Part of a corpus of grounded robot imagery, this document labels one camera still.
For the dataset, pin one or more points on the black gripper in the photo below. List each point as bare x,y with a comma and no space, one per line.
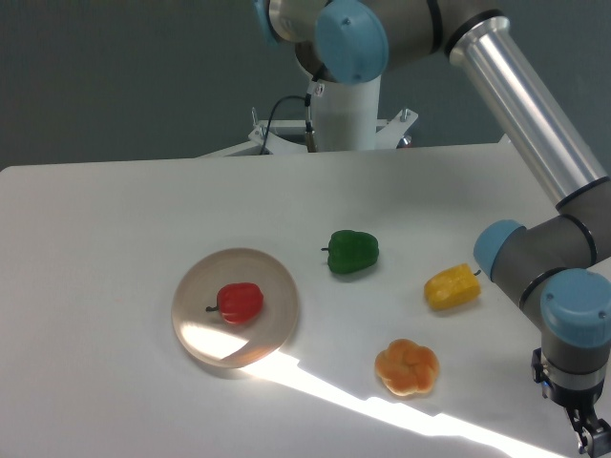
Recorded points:
573,378

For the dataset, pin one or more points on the red bell pepper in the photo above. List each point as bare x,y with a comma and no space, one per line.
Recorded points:
238,303

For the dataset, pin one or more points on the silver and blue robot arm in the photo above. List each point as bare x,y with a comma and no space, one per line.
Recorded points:
546,271

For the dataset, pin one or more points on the yellow bell pepper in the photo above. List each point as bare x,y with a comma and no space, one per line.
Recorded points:
452,287

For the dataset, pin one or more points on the green bell pepper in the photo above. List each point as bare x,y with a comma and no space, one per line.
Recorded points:
351,251

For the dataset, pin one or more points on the translucent pink plate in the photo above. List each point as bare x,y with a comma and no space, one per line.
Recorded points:
212,341

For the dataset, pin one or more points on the knotted bread roll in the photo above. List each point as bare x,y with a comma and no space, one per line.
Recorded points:
407,368

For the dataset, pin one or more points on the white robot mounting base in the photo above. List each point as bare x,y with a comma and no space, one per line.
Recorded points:
339,118

